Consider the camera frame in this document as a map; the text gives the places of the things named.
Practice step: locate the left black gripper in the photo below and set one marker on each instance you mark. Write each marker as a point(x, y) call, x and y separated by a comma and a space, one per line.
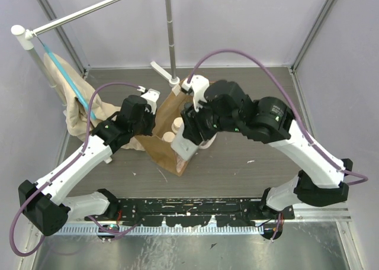
point(147, 123)

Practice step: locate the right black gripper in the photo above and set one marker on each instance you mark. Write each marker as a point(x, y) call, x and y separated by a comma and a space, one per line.
point(193, 119)

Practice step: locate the beige bottle front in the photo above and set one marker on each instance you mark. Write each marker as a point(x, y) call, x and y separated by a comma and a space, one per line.
point(168, 136)

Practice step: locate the beige bottle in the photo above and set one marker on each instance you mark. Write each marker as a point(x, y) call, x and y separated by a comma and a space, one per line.
point(176, 124)
point(168, 136)

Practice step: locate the brown canvas tote bag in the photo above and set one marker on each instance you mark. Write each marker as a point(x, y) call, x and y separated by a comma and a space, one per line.
point(159, 150)

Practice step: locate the white square bottle dark cap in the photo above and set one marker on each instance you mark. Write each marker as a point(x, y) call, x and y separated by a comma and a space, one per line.
point(185, 148)

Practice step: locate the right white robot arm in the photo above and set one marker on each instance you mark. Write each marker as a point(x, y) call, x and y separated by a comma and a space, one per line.
point(319, 182)

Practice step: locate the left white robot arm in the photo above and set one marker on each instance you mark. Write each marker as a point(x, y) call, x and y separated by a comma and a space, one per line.
point(46, 201)

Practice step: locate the white metal clothes rack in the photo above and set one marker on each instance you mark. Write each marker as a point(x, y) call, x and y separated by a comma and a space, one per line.
point(25, 36)

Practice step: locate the teal hanger rod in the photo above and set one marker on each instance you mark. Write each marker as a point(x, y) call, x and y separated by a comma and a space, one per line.
point(69, 81)

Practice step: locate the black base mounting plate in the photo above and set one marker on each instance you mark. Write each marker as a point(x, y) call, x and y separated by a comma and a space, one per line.
point(188, 212)

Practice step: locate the aluminium front rail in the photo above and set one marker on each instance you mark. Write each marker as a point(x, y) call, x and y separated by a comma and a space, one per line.
point(290, 212)

